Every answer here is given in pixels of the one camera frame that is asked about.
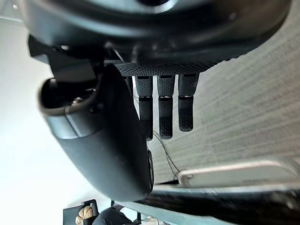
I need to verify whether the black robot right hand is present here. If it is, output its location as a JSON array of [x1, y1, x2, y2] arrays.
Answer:
[[22, 0, 292, 203]]

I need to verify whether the person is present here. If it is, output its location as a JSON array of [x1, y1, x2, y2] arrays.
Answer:
[[75, 205, 135, 225]]

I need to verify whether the black chair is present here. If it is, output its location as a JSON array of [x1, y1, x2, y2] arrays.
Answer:
[[62, 199, 98, 225]]

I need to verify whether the white rounded plastic box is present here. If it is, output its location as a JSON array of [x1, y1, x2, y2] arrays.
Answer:
[[177, 160, 296, 188]]

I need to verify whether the thin black cable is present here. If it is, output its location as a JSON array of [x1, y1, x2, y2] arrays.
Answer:
[[152, 131, 181, 179]]

